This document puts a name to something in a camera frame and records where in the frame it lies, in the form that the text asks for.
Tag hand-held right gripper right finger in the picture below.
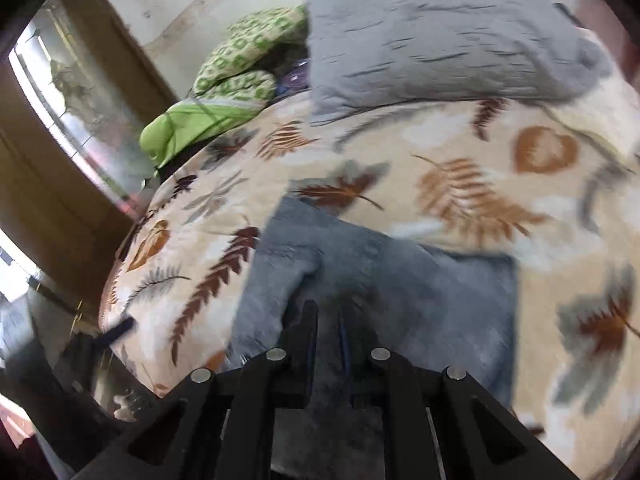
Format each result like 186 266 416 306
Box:
337 312 581 480

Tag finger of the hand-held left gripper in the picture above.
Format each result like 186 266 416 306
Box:
97 316 137 348

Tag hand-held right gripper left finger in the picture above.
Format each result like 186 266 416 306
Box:
72 300 319 480

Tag grey denim pants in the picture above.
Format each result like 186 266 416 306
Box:
227 196 519 480

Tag wooden glass door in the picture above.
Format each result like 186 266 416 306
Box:
0 0 181 311

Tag leaf print blanket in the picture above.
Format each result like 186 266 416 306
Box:
98 67 640 480

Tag purple cloth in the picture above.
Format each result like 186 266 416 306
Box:
277 57 313 96

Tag green patterned quilt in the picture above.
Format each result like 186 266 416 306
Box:
139 6 310 168

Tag grey quilted pillow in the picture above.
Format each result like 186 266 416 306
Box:
303 0 613 126

